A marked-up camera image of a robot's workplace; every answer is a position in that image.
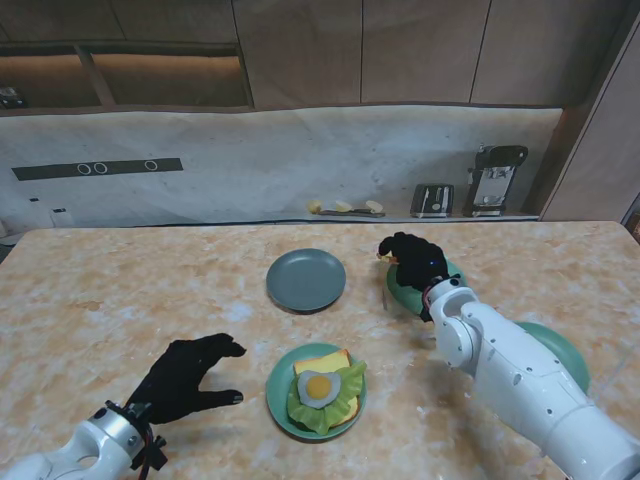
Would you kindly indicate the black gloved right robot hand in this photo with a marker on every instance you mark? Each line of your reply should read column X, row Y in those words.
column 417, row 265

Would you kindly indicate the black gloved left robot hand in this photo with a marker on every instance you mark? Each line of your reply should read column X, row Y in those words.
column 180, row 375

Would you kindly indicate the yellow bread slice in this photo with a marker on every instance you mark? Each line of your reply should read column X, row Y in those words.
column 322, row 362
column 387, row 258

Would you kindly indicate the green lettuce leaf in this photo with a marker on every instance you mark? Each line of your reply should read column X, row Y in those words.
column 350, row 382

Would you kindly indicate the fried egg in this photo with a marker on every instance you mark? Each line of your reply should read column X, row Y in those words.
column 319, row 386

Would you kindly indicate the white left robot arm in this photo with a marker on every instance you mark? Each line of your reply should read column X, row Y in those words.
column 90, row 447

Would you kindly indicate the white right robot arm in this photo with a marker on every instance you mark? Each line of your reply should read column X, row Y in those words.
column 525, row 370

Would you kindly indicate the green bread plate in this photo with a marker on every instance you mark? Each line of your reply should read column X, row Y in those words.
column 405, row 295

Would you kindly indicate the green lettuce plate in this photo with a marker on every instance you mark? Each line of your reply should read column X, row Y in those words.
column 565, row 350

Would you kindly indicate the black silver toaster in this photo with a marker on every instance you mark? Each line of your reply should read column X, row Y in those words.
column 432, row 201

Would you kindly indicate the yellow food piece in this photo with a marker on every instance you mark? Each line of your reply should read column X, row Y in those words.
column 315, row 206
column 374, row 205
column 343, row 205

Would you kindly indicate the dark cutting board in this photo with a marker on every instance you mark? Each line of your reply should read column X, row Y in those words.
column 350, row 213

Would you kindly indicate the black silver coffee machine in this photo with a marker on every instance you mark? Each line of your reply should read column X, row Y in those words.
column 492, row 180

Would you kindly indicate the grey plate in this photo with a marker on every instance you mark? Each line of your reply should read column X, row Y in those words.
column 305, row 280

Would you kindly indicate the small white black-topped container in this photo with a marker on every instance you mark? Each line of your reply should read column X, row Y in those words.
column 61, row 217

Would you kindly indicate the tall white container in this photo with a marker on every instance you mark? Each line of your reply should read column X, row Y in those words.
column 36, row 212

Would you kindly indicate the dark object on shelf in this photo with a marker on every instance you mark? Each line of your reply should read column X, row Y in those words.
column 11, row 97

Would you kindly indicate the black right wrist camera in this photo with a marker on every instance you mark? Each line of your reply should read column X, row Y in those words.
column 426, row 315

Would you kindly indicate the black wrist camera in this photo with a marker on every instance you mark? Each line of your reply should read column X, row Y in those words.
column 426, row 315
column 152, row 452

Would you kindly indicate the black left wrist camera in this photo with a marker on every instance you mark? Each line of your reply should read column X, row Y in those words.
column 152, row 452

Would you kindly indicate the black wall socket strip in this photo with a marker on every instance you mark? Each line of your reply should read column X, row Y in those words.
column 50, row 171

